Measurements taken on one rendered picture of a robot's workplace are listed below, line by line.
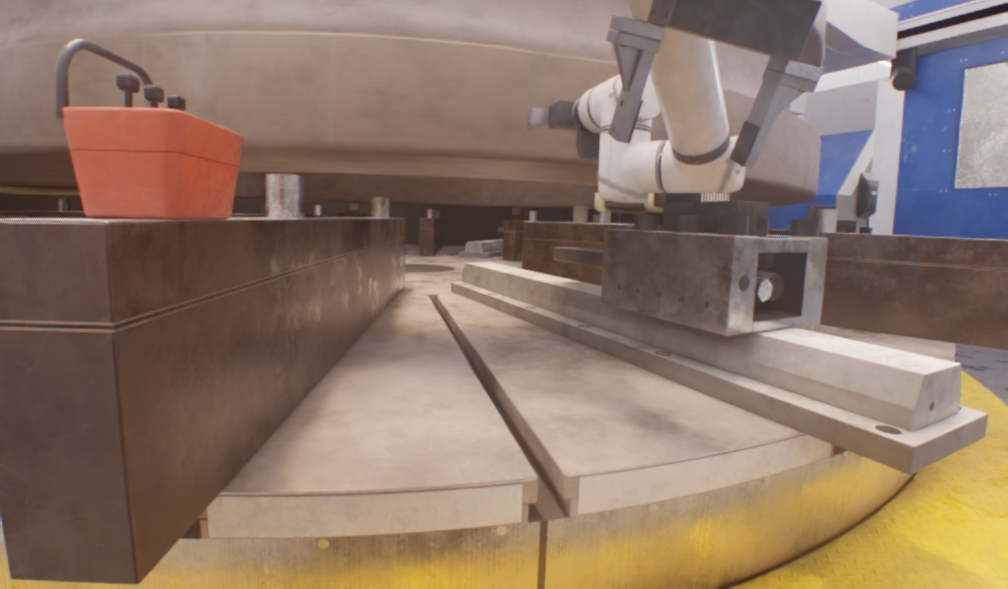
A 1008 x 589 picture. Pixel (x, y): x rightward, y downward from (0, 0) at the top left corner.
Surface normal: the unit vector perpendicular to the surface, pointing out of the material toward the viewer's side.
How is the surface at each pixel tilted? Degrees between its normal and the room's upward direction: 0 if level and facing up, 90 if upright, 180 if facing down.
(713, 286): 90
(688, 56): 136
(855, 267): 90
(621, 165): 90
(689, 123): 144
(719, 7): 113
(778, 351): 71
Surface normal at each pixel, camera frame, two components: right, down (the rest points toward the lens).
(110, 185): 0.11, 0.23
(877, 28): 0.42, 0.11
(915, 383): -0.84, -0.29
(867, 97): -0.91, 0.02
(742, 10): 0.10, 0.50
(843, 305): -0.66, 0.07
